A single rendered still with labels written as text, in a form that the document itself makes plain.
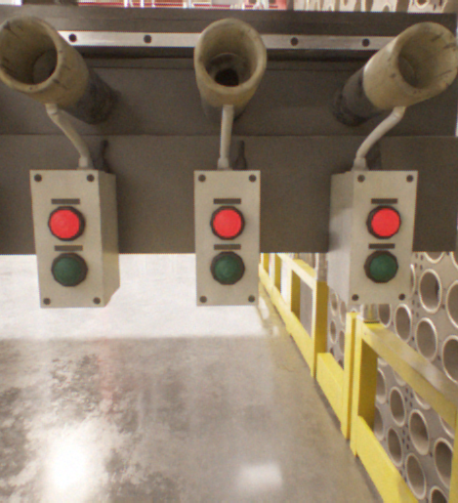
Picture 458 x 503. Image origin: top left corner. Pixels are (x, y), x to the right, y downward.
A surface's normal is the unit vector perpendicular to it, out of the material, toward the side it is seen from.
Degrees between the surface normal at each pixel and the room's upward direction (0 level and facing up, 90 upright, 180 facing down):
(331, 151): 90
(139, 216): 90
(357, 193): 90
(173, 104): 90
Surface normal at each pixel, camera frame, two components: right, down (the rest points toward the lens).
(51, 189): 0.04, 0.15
